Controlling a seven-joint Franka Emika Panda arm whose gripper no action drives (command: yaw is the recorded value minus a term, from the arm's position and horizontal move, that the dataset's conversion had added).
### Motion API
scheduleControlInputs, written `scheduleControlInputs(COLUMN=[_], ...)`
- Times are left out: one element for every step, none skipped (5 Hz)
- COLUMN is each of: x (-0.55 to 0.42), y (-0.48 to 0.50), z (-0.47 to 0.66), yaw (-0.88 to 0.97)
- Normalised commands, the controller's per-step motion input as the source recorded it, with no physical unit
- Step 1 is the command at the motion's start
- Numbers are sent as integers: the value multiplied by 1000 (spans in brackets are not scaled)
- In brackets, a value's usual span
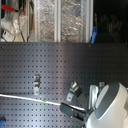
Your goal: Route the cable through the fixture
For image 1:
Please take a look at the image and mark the middle metal cable clip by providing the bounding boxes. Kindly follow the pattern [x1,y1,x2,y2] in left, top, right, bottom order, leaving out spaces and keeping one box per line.
[66,81,80,102]

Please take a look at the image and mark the left metal cable clip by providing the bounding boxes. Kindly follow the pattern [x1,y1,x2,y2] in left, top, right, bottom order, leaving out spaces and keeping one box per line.
[33,75,40,95]

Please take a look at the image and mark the blue object bottom left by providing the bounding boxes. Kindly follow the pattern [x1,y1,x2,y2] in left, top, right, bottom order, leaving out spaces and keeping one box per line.
[0,116,6,126]

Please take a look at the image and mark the red tool handle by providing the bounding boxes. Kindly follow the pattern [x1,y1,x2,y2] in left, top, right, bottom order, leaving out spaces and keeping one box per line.
[6,6,25,15]

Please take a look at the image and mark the white aluminium frame post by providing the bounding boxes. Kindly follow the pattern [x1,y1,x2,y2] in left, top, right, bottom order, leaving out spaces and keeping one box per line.
[54,0,61,43]

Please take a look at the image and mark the right metal cable clip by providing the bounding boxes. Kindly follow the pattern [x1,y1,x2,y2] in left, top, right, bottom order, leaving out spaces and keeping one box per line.
[99,82,105,89]

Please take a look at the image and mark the blue clamp handle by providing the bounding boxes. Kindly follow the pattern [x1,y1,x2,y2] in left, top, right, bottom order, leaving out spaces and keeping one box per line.
[91,26,98,44]

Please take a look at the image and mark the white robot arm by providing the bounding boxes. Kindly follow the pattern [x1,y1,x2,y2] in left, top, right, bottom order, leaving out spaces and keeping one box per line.
[60,82,128,128]

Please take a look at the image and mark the metal cable clip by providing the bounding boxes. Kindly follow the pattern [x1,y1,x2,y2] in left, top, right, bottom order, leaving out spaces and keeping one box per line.
[66,81,80,102]
[33,75,40,95]
[99,82,105,89]

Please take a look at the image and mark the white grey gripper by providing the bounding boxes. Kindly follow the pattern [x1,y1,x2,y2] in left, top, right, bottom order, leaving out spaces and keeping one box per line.
[60,85,99,121]

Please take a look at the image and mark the white cable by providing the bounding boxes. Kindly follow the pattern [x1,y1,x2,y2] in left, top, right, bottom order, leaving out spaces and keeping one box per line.
[0,93,86,112]

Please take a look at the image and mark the black perforated pegboard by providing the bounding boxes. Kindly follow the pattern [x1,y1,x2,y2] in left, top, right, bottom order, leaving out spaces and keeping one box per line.
[0,43,128,128]

